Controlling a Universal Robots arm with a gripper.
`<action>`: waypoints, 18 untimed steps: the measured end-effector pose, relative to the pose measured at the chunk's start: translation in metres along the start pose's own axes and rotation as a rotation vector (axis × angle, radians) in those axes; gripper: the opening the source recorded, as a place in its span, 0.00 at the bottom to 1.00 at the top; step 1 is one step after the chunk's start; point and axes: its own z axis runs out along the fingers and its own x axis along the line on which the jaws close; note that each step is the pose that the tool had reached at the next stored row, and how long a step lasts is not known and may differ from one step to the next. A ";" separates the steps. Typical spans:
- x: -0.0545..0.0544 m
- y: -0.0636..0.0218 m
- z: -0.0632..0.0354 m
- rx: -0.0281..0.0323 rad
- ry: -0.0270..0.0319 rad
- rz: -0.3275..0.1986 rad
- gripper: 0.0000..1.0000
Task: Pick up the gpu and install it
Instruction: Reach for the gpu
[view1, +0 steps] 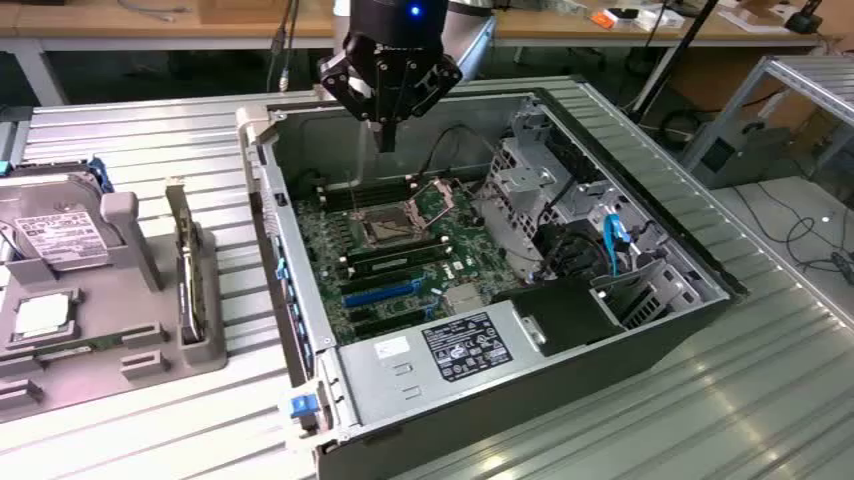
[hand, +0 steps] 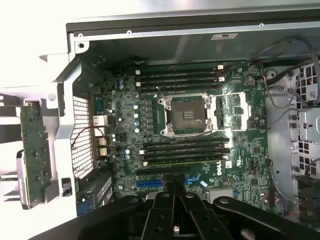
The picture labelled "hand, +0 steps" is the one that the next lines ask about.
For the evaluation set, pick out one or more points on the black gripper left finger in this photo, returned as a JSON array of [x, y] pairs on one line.
[[157, 220]]

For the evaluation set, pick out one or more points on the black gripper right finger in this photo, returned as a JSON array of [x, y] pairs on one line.
[[200, 222]]

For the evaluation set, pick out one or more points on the silver chipset heatsink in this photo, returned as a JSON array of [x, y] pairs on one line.
[[221, 195]]

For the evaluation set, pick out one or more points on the blue expansion slot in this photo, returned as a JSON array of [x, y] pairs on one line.
[[150, 184]]

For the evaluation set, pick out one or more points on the long black expansion slot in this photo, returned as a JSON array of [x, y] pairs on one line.
[[155, 171]]

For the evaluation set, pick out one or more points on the black RAM slot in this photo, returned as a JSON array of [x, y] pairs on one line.
[[180, 81], [185, 153], [180, 87], [185, 147], [180, 75], [185, 141], [180, 69]]

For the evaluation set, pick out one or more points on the green motherboard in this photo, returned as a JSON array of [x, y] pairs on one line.
[[250, 155]]

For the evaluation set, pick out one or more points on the CPU socket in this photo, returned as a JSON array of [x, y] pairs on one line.
[[187, 117]]

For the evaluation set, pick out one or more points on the metal socket cover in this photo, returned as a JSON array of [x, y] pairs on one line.
[[214, 117]]

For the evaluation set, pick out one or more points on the coin cell battery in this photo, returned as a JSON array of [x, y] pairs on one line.
[[249, 81]]

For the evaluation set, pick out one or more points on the grey parts rack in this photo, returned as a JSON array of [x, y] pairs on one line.
[[32, 102]]

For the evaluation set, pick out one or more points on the open PC case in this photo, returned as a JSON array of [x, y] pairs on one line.
[[150, 47]]

